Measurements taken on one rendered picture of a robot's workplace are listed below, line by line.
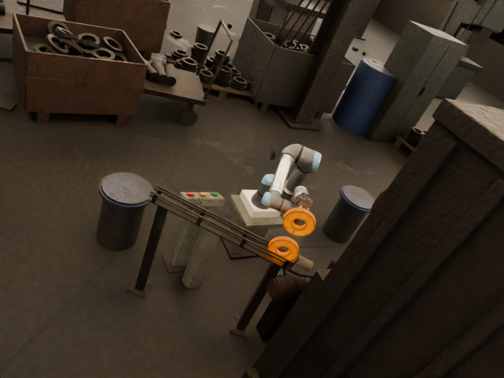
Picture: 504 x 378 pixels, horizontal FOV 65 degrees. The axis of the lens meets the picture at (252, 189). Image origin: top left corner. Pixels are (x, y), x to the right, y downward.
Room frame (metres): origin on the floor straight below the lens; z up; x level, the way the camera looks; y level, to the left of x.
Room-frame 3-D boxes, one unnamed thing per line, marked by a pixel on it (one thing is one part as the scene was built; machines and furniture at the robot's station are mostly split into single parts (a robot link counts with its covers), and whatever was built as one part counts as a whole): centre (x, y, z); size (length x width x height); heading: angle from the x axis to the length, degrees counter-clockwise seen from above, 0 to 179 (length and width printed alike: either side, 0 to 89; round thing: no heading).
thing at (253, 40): (5.31, 0.19, 0.43); 1.23 x 0.93 x 0.87; 126
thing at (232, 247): (2.34, -0.10, 0.13); 0.40 x 0.40 x 0.26; 38
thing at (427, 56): (5.62, -1.35, 0.75); 0.70 x 0.48 x 1.50; 128
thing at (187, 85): (3.64, 1.36, 0.48); 1.18 x 0.65 x 0.96; 118
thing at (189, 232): (1.84, 0.25, 0.31); 0.24 x 0.16 x 0.62; 128
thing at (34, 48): (3.09, 1.82, 0.33); 0.93 x 0.73 x 0.66; 135
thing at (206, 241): (1.74, 0.12, 0.26); 0.12 x 0.12 x 0.52
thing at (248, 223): (2.34, -0.10, 0.28); 0.32 x 0.32 x 0.04; 38
